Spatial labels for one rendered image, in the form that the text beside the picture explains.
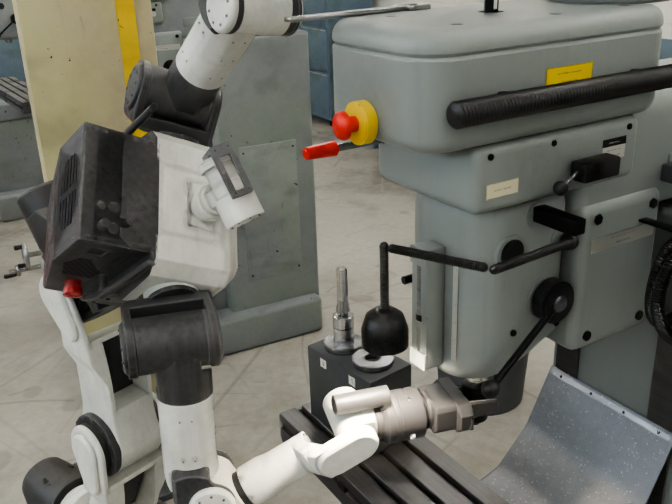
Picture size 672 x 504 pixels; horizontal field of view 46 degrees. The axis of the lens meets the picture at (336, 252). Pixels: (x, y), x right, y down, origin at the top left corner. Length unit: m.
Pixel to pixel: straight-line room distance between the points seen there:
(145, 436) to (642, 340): 1.03
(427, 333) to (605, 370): 0.56
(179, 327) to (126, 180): 0.24
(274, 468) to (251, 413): 2.29
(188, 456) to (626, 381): 0.88
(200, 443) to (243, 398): 2.45
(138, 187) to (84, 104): 1.48
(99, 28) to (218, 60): 1.44
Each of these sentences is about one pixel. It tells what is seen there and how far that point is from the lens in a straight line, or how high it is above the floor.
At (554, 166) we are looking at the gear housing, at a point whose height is 1.68.
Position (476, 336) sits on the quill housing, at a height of 1.41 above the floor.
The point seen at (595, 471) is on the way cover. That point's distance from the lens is 1.76.
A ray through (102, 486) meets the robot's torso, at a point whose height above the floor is 0.95.
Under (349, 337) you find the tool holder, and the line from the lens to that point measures 1.79.
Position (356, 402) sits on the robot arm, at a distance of 1.33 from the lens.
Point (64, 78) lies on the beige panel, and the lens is 2.72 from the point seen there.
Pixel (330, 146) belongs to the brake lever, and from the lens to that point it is 1.20.
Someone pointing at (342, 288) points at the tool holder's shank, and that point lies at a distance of 1.74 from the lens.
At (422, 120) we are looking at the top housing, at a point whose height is 1.78.
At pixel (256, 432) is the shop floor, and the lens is 3.53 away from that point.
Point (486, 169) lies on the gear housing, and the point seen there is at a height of 1.70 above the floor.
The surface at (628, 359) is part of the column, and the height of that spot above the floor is 1.20.
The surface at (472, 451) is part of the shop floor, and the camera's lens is 3.41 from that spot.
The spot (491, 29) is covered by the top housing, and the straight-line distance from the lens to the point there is 1.07.
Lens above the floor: 2.01
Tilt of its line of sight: 22 degrees down
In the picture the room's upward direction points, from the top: 2 degrees counter-clockwise
